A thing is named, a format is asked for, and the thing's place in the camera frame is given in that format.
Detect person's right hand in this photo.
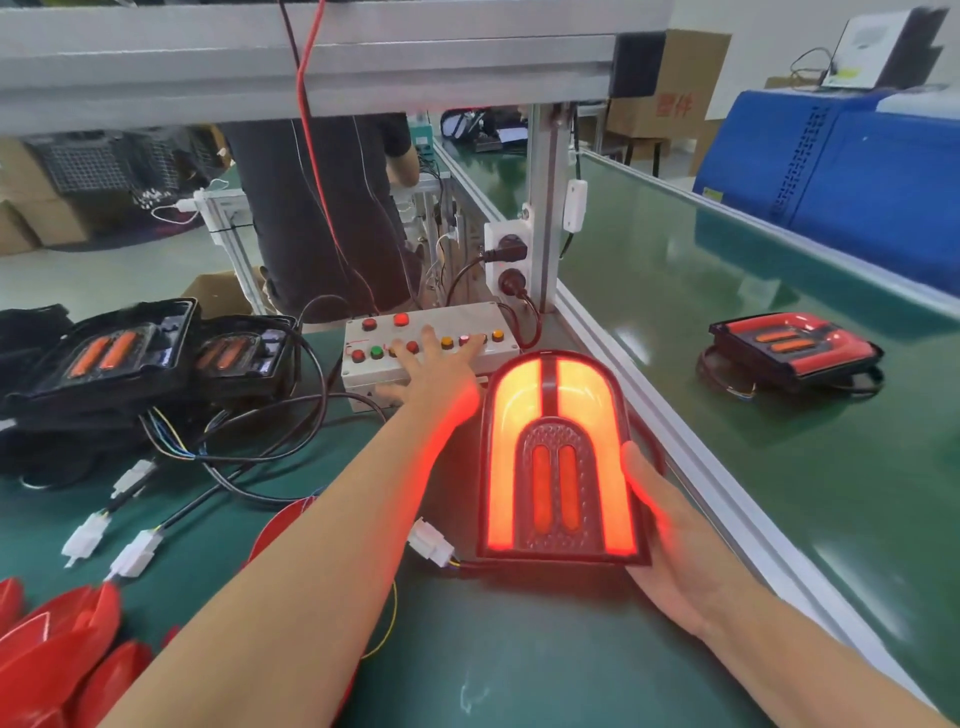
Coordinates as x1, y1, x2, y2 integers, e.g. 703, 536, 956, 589
621, 441, 741, 640

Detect person's left hand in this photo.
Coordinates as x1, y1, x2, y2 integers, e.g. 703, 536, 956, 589
372, 326, 486, 441

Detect lit red arched tail light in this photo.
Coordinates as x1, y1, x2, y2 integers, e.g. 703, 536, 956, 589
476, 348, 654, 569

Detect person's left forearm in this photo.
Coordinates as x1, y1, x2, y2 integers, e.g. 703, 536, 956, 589
101, 408, 481, 728

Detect person's right forearm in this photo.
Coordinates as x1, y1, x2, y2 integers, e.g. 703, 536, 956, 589
701, 585, 957, 728

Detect white button control box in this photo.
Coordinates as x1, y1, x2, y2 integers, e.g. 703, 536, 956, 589
341, 301, 523, 414

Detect white power strip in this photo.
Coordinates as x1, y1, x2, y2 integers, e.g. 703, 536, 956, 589
483, 202, 536, 313

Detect small black tail light housing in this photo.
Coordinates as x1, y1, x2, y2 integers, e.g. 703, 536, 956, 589
195, 315, 301, 400

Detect red lens cover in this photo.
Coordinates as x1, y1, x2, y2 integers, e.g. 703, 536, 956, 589
0, 630, 121, 728
0, 576, 25, 639
0, 581, 123, 676
246, 495, 318, 565
71, 639, 157, 728

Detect small open cardboard box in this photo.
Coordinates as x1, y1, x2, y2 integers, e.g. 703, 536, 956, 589
180, 270, 260, 320

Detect unlit red tail light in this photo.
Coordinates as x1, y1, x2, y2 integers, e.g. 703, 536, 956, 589
708, 311, 886, 393

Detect large black tail light housing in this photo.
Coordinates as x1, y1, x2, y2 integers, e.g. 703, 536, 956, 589
0, 297, 204, 425

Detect brown cardboard box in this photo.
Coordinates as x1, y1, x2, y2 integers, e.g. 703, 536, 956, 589
604, 28, 733, 141

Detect blue machine cover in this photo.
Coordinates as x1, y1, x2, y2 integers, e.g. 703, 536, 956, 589
691, 88, 960, 298

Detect black mesh crate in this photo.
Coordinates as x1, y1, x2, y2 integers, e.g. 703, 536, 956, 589
22, 126, 228, 213

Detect stacked cardboard boxes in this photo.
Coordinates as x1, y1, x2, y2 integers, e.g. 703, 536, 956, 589
0, 137, 93, 258

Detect white and black device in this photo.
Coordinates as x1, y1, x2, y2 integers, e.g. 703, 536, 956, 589
819, 6, 951, 92

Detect aluminium conveyor rail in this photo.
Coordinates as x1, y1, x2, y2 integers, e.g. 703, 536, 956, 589
433, 141, 940, 717

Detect black cable bundle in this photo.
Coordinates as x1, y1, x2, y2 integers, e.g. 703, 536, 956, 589
142, 294, 393, 513

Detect white wire connector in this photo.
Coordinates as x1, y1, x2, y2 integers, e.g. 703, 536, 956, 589
111, 459, 157, 501
61, 511, 108, 568
407, 517, 457, 568
108, 528, 164, 580

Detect aluminium frame post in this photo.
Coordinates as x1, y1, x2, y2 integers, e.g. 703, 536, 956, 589
525, 101, 580, 313

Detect red cable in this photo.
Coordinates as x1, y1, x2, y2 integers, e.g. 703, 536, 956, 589
279, 0, 378, 315

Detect yellow wire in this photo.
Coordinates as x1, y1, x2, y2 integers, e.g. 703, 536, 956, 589
358, 577, 399, 661

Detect white frame stand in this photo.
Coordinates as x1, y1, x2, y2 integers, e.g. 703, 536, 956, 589
193, 187, 273, 316

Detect aluminium frame beam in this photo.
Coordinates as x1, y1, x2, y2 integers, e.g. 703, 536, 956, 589
0, 0, 676, 138

